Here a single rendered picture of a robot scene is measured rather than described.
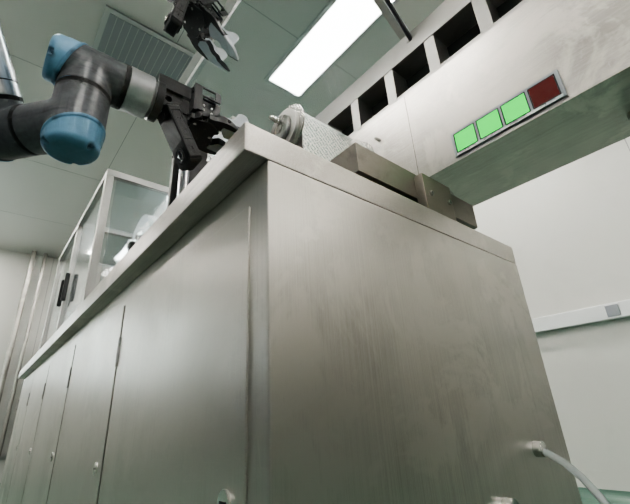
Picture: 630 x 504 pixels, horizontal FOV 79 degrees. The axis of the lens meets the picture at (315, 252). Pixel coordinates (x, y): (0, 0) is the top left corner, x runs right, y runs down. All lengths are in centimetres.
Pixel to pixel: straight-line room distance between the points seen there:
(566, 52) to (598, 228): 241
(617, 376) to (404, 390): 276
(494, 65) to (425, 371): 79
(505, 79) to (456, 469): 83
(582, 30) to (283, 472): 96
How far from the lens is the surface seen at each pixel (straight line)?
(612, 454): 326
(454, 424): 57
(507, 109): 101
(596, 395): 324
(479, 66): 113
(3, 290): 634
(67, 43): 74
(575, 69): 100
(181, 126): 74
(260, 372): 38
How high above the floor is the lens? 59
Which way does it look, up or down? 23 degrees up
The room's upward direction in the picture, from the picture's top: 3 degrees counter-clockwise
